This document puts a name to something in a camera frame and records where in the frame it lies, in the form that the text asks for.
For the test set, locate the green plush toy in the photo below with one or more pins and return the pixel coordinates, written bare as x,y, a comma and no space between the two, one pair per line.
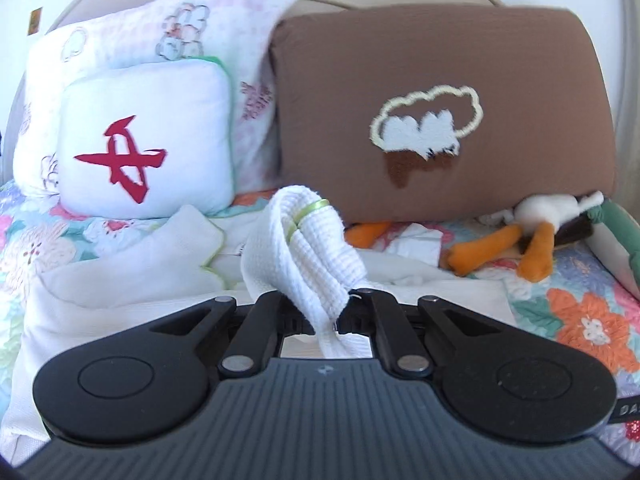
615,242

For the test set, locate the small wall sticker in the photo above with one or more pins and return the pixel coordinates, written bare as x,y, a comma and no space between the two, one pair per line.
34,21

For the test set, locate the pink patterned white pillow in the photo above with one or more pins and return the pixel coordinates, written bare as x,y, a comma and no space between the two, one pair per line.
237,32

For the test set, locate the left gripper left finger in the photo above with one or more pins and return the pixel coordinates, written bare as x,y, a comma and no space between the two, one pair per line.
261,334

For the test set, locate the white crumpled cloth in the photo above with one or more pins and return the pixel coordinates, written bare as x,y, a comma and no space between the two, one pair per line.
415,244

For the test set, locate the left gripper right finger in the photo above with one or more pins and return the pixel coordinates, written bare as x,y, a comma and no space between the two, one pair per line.
379,316

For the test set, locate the white waffle knit shirt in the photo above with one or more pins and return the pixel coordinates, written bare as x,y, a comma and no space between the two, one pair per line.
295,245

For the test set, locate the white pillow red character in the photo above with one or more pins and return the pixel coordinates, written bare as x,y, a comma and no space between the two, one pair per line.
143,141

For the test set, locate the brown cloud pillow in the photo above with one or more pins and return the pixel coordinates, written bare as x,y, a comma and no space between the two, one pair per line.
438,112

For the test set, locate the plush duck toy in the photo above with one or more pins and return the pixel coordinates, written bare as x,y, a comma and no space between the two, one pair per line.
532,225

